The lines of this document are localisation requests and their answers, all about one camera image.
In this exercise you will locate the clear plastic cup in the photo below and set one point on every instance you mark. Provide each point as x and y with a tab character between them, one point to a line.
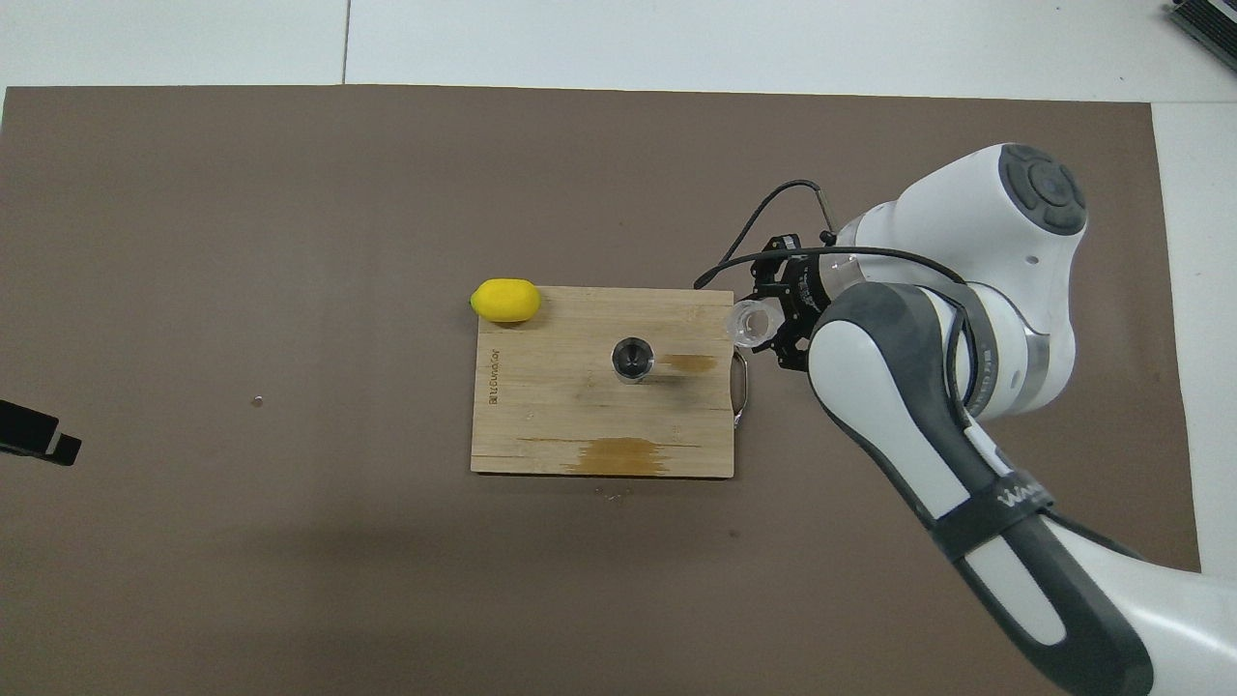
750	323

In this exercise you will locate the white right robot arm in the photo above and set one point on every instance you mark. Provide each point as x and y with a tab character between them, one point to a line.
966	193

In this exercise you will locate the brown table mat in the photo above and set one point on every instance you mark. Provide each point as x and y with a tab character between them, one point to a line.
290	242

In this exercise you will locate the yellow lemon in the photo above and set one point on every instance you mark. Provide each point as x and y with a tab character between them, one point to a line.
505	301

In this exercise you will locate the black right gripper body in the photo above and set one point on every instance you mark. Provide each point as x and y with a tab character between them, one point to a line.
804	280

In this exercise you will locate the grey ribbed device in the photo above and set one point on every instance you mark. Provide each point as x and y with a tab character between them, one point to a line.
1208	24

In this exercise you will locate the wooden cutting board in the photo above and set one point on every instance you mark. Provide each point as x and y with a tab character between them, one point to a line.
560	416

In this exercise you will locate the metal jigger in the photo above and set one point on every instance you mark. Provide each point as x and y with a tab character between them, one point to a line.
632	359

